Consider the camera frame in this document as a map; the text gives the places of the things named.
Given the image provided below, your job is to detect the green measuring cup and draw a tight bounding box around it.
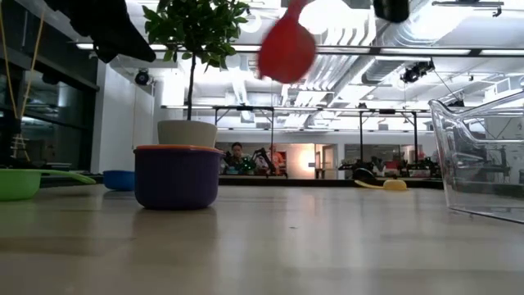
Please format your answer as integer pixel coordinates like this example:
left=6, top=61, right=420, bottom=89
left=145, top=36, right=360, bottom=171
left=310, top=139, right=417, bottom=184
left=0, top=168, right=97, bottom=202

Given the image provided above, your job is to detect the blue measuring cup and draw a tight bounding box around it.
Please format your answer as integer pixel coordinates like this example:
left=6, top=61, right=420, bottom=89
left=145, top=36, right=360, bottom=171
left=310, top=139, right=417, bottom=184
left=102, top=170, right=137, bottom=193

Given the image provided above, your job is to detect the yellow cable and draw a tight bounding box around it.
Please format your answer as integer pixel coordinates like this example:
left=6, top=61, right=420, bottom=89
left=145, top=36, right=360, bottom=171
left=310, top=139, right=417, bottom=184
left=0, top=0, right=46, bottom=163

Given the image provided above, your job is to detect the green leafy plant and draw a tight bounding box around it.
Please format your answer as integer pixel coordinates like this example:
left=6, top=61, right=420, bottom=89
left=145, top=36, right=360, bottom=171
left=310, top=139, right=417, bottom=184
left=142, top=0, right=251, bottom=122

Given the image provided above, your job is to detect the purple measuring cup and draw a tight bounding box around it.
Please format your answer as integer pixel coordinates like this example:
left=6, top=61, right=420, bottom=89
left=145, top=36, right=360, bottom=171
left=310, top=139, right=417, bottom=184
left=133, top=146, right=226, bottom=211

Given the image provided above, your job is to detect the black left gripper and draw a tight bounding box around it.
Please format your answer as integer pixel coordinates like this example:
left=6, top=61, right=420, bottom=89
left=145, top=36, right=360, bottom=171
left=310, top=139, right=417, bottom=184
left=43, top=0, right=157, bottom=64

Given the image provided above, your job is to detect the red measuring cup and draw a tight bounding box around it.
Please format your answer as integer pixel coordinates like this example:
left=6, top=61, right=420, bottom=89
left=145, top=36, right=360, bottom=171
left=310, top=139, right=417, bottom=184
left=256, top=0, right=318, bottom=85

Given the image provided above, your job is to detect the black metal rig frame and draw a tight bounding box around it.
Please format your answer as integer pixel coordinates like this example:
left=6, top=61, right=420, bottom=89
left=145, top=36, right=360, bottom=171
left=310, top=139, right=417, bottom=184
left=358, top=107, right=419, bottom=169
left=212, top=105, right=276, bottom=177

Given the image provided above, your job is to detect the yellow measuring cup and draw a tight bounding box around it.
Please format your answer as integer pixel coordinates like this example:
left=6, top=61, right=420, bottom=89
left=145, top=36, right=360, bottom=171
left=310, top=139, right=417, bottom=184
left=354, top=178, right=409, bottom=193

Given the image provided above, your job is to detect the clear plastic basket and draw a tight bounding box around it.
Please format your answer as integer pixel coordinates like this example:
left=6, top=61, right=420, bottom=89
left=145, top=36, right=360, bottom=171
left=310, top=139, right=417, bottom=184
left=427, top=90, right=524, bottom=225

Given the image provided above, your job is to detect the person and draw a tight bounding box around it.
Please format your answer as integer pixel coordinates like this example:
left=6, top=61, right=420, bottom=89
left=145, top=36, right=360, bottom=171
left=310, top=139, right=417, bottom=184
left=223, top=141, right=251, bottom=175
left=266, top=143, right=288, bottom=176

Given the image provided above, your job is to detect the orange measuring cup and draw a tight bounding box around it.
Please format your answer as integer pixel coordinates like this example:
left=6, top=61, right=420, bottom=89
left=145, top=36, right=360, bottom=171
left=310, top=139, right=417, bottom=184
left=134, top=143, right=224, bottom=152

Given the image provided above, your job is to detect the black table frame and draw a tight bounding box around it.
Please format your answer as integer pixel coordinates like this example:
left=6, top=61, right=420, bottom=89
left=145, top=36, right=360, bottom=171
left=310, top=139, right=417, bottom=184
left=40, top=174, right=445, bottom=190

